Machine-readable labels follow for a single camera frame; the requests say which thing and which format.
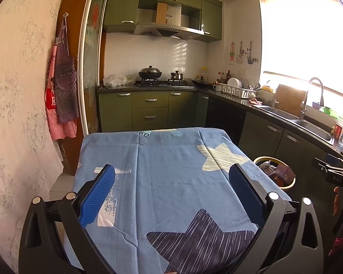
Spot wooden cutting board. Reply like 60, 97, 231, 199
275, 84, 307, 117

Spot tall steel faucet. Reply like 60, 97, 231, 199
300, 77, 325, 120

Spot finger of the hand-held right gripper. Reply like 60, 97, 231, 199
312, 158, 343, 174
325, 153, 343, 164

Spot steel double sink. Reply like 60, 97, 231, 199
256, 105, 332, 145

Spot black frying pan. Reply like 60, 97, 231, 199
191, 76, 212, 86

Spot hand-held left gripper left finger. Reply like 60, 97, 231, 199
19, 164, 116, 274

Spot purple cardboard box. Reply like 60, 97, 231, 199
274, 164, 295, 187

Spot green base cabinets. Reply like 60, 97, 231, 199
98, 90, 343, 177

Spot white dish rack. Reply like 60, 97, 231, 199
221, 77, 258, 99

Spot red checked apron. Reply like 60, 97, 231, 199
45, 44, 78, 140

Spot black gas stove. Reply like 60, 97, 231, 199
137, 78, 195, 88

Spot yellow-rimmed trash bin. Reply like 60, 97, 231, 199
253, 156, 297, 192

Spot person's right hand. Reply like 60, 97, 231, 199
333, 186, 341, 216

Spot green wall cabinets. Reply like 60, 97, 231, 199
103, 0, 223, 43

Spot black lidded wok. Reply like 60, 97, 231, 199
138, 65, 163, 80

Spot dark sauce bottles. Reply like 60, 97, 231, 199
216, 70, 232, 84

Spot blue star-print tablecloth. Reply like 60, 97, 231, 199
63, 127, 292, 274

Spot bright window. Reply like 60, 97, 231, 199
259, 0, 343, 112

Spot steel range hood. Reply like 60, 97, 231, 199
133, 0, 205, 39

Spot black built-in appliance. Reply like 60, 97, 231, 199
205, 96, 246, 146

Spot frosted glass sliding door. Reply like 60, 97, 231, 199
78, 0, 109, 136

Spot clear plastic bags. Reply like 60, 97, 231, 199
103, 74, 138, 87

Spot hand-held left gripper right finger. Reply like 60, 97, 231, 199
229, 163, 324, 274

